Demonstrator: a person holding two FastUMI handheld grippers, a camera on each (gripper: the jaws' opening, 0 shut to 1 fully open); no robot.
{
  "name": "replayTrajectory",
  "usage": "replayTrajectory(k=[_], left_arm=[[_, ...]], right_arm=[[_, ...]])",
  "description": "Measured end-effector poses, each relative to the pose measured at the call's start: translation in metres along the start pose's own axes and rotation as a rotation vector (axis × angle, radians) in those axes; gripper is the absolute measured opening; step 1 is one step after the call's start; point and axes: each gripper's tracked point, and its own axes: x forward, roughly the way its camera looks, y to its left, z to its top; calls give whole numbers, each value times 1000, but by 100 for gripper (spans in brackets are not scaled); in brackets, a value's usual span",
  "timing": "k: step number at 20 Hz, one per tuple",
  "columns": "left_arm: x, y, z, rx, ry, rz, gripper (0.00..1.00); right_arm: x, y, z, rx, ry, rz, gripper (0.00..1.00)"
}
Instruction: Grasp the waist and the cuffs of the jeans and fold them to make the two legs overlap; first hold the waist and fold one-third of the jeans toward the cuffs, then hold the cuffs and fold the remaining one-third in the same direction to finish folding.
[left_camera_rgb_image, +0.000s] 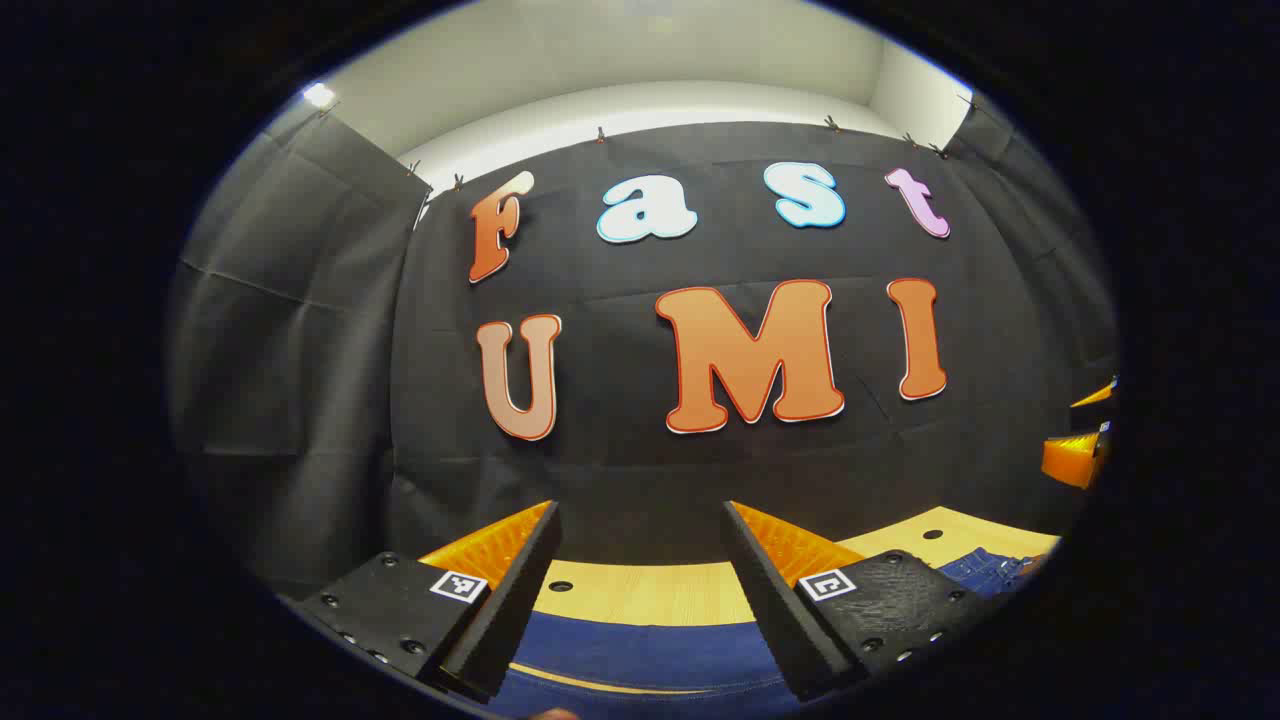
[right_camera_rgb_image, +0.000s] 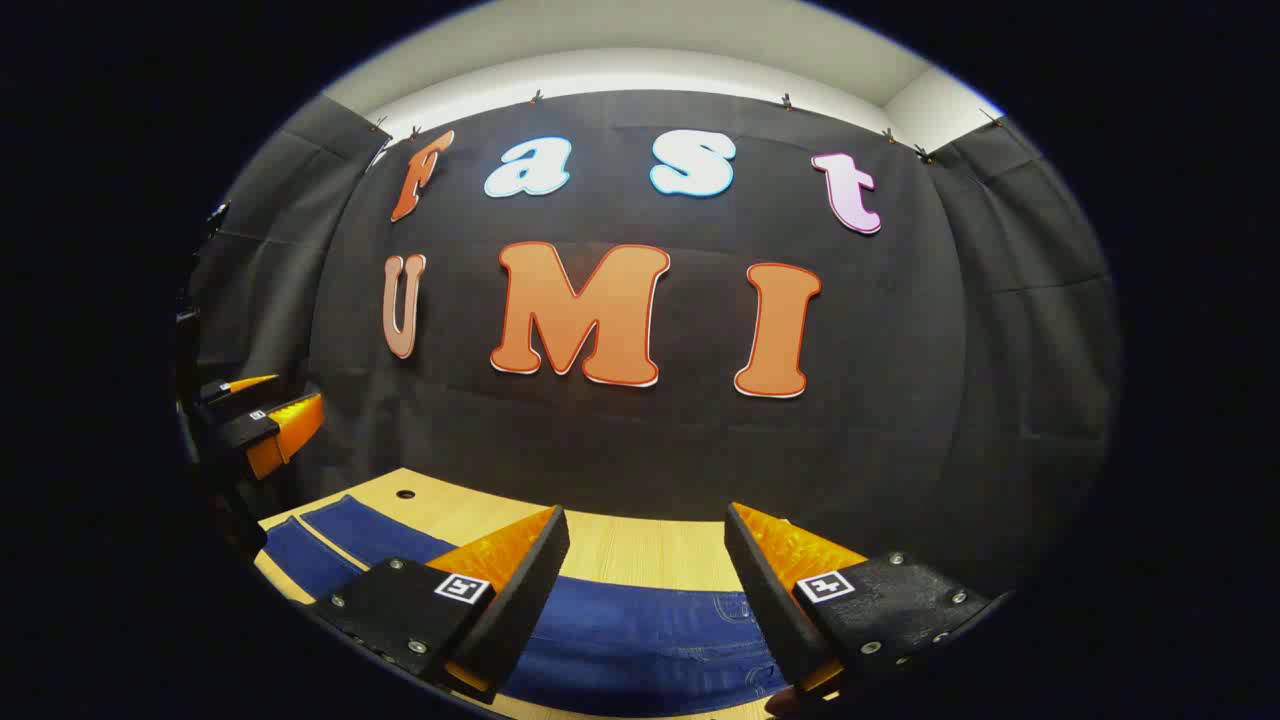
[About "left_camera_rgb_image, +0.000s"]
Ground black backdrop cloth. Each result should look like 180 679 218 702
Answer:
165 95 1121 601

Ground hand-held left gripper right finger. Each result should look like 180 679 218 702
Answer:
722 500 993 703

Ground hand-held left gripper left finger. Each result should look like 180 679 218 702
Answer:
290 500 563 703

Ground blue denim jeans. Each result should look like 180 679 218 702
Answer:
490 548 1051 720

